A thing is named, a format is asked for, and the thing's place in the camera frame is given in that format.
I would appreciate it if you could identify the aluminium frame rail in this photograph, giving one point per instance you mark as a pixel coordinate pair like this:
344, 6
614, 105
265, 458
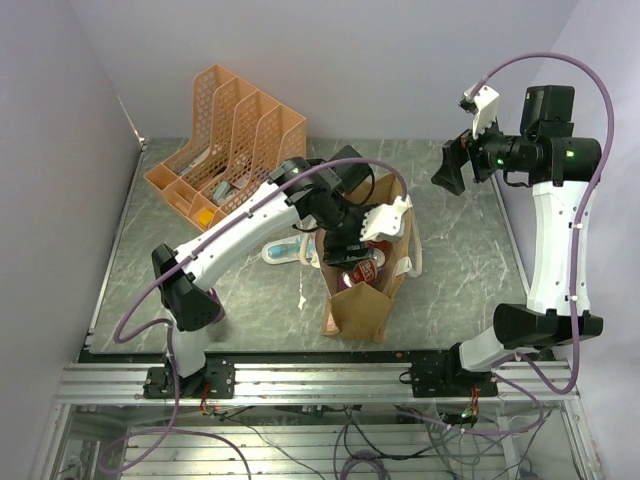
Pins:
258, 384

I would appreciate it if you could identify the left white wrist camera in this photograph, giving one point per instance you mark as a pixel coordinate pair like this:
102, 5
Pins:
387, 222

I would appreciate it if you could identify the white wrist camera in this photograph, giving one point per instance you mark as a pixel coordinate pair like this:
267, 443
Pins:
483, 106
387, 222

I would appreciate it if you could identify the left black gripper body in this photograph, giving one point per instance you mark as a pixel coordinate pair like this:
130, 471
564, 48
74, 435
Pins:
344, 232

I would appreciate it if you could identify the burlap canvas tote bag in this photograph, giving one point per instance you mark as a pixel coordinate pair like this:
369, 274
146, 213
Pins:
360, 313

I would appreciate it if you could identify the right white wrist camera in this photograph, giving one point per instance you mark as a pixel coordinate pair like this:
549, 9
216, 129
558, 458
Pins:
483, 106

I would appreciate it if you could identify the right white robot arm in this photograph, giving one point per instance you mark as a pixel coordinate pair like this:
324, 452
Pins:
559, 167

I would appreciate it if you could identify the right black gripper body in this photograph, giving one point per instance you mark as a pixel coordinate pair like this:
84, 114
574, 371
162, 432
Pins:
485, 154

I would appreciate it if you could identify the blue correction tape package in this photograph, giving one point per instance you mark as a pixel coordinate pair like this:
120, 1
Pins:
299, 248

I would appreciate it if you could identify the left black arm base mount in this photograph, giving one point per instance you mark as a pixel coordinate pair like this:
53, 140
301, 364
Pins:
216, 380

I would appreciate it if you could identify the orange plastic file organizer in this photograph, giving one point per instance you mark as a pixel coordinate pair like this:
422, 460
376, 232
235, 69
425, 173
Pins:
239, 135

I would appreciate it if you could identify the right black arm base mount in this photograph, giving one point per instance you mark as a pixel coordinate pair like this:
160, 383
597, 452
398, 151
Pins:
439, 373

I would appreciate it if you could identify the red cola can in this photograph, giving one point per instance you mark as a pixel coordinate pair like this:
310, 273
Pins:
365, 271

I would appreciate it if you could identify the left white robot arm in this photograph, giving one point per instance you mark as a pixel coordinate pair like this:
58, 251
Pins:
297, 189

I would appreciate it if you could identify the purple fanta can front left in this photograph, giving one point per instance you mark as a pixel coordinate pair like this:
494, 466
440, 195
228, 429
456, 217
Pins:
219, 309

